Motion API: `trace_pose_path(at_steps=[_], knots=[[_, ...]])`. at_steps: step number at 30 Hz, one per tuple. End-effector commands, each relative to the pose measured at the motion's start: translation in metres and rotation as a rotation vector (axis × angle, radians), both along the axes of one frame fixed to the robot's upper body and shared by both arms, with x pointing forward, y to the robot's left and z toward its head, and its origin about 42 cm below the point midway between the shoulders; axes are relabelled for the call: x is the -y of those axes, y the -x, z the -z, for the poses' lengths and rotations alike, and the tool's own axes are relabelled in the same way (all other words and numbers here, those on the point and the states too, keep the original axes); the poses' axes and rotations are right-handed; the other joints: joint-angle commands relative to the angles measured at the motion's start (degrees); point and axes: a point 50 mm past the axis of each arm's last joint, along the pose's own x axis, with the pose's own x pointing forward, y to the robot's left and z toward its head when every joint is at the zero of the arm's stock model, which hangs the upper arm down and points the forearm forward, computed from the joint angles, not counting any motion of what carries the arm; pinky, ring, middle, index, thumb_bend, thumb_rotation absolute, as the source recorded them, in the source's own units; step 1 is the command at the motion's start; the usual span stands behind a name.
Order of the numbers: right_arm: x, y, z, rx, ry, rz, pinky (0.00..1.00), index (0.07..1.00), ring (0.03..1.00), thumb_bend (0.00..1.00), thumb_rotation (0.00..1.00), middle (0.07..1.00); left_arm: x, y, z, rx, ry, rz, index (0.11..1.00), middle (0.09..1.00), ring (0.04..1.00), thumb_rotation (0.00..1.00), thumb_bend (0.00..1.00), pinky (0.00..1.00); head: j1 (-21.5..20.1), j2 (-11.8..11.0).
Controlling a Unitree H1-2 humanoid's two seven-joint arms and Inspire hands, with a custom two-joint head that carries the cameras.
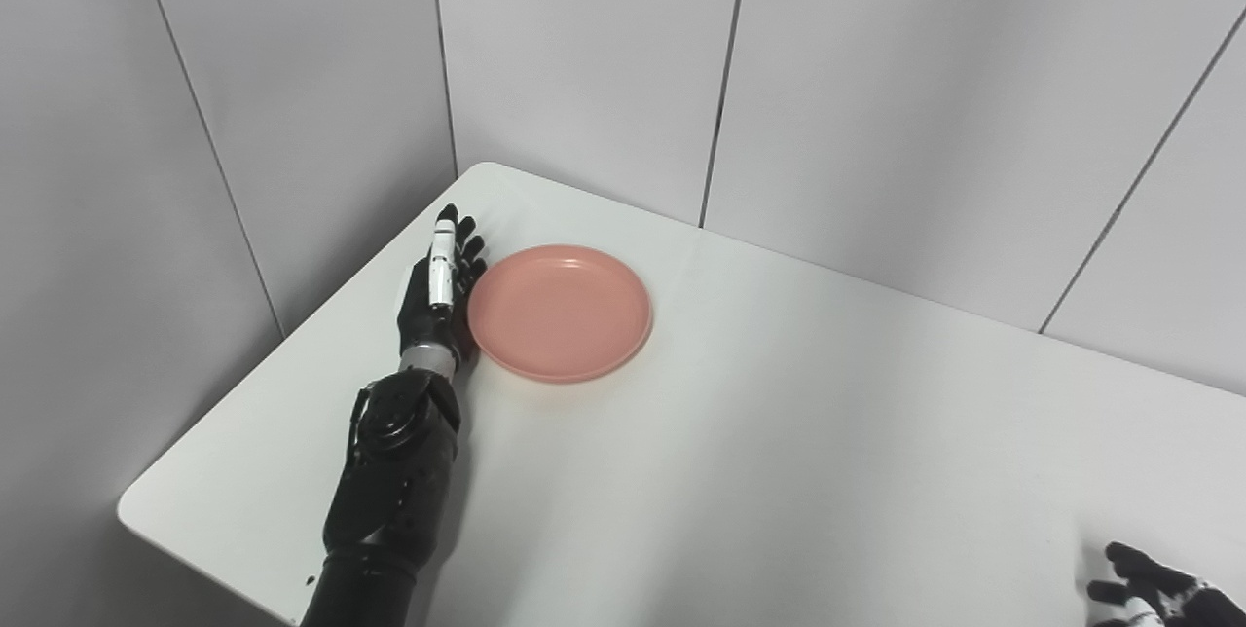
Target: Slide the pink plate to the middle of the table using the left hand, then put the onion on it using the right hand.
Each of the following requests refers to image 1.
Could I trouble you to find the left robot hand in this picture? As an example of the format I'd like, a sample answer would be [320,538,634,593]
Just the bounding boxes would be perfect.
[396,204,488,359]

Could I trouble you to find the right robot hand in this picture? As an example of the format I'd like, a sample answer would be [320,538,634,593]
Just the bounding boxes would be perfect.
[1086,541,1246,627]

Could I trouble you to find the pink plate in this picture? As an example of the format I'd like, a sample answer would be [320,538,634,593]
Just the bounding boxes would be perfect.
[467,244,653,385]

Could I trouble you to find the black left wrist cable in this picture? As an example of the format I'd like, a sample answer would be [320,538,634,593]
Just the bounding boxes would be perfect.
[348,384,379,458]

